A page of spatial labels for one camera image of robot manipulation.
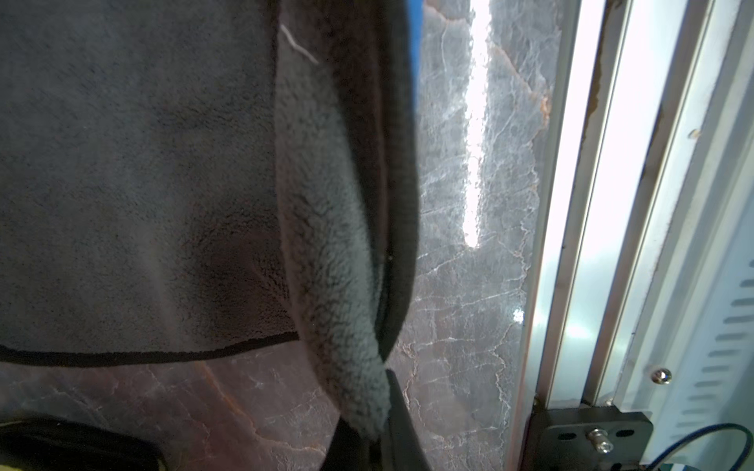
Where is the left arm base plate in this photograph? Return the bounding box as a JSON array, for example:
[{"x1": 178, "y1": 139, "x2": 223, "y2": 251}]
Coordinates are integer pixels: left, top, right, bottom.
[{"x1": 520, "y1": 406, "x2": 654, "y2": 471}]

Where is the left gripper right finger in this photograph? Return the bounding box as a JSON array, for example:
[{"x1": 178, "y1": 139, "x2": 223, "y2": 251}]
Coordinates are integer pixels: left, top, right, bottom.
[{"x1": 381, "y1": 370, "x2": 431, "y2": 471}]

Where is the left base cable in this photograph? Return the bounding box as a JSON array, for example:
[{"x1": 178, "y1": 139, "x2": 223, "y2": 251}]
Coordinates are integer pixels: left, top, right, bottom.
[{"x1": 644, "y1": 422, "x2": 754, "y2": 471}]

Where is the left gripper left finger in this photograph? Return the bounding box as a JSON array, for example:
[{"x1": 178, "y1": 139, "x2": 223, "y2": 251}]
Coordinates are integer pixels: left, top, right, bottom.
[{"x1": 319, "y1": 418, "x2": 371, "y2": 471}]

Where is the aluminium front rail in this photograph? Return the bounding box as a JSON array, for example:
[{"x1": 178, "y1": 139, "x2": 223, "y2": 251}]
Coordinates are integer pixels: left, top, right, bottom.
[{"x1": 506, "y1": 1, "x2": 753, "y2": 470}]

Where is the yellow grey dishcloth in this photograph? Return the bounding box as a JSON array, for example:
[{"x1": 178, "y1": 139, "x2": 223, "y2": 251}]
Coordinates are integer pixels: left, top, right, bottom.
[{"x1": 1, "y1": 417, "x2": 167, "y2": 470}]

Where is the blue grey dishcloth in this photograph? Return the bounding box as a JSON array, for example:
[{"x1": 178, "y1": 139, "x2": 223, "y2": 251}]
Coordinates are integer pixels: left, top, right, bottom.
[{"x1": 1, "y1": 1, "x2": 421, "y2": 439}]

